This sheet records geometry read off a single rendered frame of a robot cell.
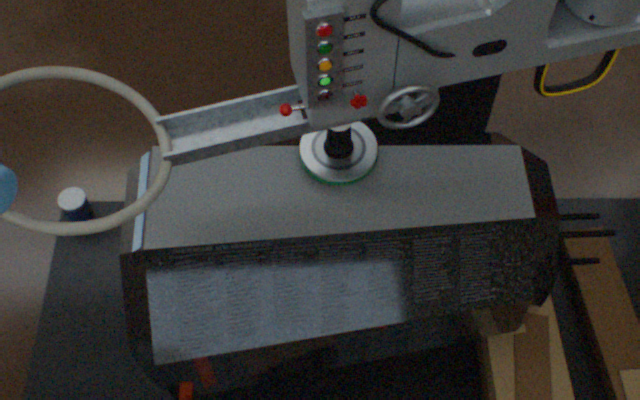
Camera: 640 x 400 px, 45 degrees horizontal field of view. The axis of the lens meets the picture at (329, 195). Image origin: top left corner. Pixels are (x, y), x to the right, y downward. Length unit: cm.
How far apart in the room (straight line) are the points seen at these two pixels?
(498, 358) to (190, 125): 125
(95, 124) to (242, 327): 151
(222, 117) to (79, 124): 148
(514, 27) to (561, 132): 157
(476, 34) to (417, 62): 14
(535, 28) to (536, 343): 114
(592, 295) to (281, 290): 124
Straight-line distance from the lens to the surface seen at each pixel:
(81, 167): 326
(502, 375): 256
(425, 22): 170
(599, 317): 285
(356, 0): 155
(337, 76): 168
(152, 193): 184
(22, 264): 310
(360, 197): 208
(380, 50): 168
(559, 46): 193
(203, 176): 215
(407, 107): 177
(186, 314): 211
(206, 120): 198
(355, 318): 211
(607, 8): 194
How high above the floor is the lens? 258
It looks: 59 degrees down
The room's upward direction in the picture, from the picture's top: straight up
